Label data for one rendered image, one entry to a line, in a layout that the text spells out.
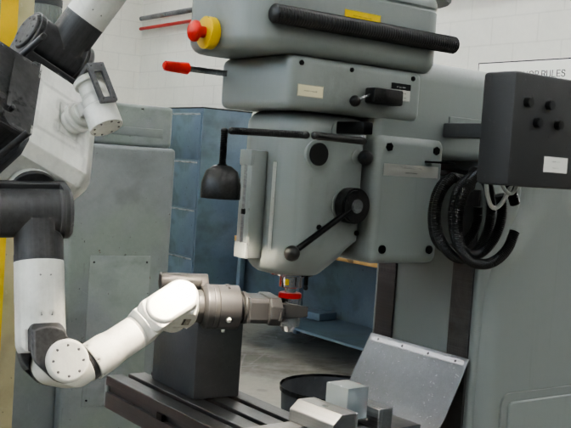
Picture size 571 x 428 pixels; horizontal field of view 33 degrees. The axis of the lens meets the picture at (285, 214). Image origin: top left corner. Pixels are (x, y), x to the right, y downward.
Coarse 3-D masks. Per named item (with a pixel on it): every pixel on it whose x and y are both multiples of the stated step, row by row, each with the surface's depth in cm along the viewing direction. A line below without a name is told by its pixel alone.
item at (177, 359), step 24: (168, 336) 229; (192, 336) 219; (216, 336) 220; (240, 336) 223; (168, 360) 228; (192, 360) 218; (216, 360) 220; (168, 384) 228; (192, 384) 218; (216, 384) 221
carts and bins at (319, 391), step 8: (296, 376) 411; (304, 376) 414; (312, 376) 416; (320, 376) 417; (328, 376) 418; (336, 376) 418; (344, 376) 418; (280, 384) 399; (288, 384) 406; (296, 384) 411; (304, 384) 414; (312, 384) 416; (320, 384) 417; (288, 392) 382; (296, 392) 411; (304, 392) 414; (312, 392) 416; (320, 392) 417; (288, 400) 384; (296, 400) 380; (288, 408) 384
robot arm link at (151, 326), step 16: (176, 288) 184; (192, 288) 185; (144, 304) 181; (160, 304) 181; (176, 304) 182; (192, 304) 183; (144, 320) 180; (160, 320) 180; (176, 320) 183; (144, 336) 181
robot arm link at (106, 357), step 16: (128, 320) 181; (96, 336) 178; (112, 336) 178; (128, 336) 179; (96, 352) 175; (112, 352) 176; (128, 352) 179; (32, 368) 175; (96, 368) 175; (112, 368) 177; (48, 384) 175; (64, 384) 171; (80, 384) 173
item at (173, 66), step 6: (162, 66) 186; (168, 66) 185; (174, 66) 186; (180, 66) 186; (186, 66) 187; (192, 66) 189; (180, 72) 187; (186, 72) 187; (198, 72) 190; (204, 72) 190; (210, 72) 191; (216, 72) 192; (222, 72) 192
